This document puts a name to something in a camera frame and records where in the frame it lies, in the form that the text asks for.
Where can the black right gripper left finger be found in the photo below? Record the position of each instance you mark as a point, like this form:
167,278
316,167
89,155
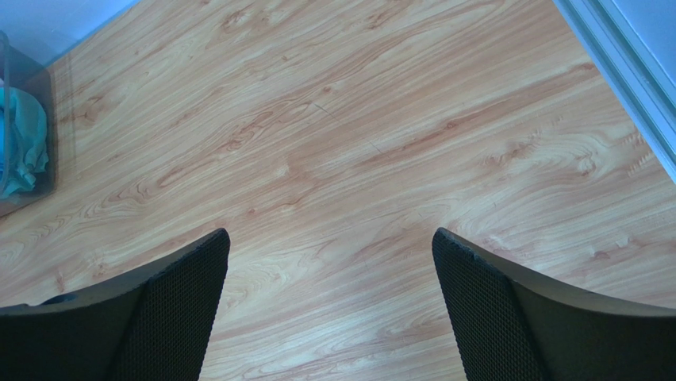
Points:
150,323

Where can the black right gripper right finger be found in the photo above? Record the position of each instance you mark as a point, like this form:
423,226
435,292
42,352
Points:
513,323

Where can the mint green t shirt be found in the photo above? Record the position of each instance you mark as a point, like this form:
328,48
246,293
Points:
24,151

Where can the clear plastic storage bin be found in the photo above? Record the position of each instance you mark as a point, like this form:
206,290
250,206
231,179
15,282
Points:
22,72

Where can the aluminium frame rail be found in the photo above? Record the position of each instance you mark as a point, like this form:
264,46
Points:
633,45

